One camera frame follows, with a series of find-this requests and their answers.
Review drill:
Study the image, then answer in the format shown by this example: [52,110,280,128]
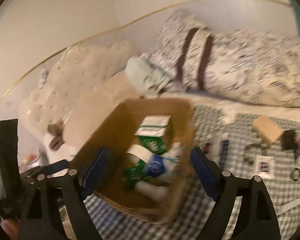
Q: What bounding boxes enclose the crinkled plastic wrapper pack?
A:
[203,133,230,170]

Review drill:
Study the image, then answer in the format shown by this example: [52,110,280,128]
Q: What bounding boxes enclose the green snack bag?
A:
[122,160,152,190]

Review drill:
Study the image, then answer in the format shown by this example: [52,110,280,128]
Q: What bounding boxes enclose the white plush toy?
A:
[134,142,183,203]

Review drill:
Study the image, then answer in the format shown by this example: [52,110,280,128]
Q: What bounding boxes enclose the white sachet dark label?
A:
[254,155,275,180]

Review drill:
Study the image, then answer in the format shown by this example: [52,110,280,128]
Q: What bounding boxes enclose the white tissue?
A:
[220,114,237,126]

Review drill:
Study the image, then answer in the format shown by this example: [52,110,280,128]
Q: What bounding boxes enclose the green white medicine box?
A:
[134,115,174,155]

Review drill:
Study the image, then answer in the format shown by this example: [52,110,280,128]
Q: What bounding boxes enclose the brown kraft paper box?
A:
[251,116,284,147]

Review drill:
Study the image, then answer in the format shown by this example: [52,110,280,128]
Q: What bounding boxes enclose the white foam strip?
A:
[280,197,300,214]

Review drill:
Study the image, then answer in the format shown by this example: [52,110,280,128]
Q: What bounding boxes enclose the white tape roll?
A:
[127,144,153,164]

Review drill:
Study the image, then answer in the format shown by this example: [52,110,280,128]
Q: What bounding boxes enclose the beige pillow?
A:
[63,72,141,150]

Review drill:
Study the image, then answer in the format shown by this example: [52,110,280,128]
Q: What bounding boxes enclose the brown plush slippers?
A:
[47,121,64,151]

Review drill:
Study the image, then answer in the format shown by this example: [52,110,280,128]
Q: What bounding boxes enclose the cardboard box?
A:
[70,98,194,223]

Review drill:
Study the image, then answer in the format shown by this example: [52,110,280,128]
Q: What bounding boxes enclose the checkered bed sheet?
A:
[85,105,300,239]

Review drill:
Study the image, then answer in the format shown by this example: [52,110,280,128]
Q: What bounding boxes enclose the small black pouch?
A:
[280,129,298,151]

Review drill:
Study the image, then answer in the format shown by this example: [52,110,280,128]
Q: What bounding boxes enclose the mint green towel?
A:
[125,56,171,95]

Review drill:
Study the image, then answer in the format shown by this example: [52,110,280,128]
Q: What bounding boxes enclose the floral duvet roll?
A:
[143,9,300,107]

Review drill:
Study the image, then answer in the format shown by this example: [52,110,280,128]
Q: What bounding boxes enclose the tufted cream headboard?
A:
[19,41,140,140]

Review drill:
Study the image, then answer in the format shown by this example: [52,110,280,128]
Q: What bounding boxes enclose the green bead bracelet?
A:
[242,142,268,164]

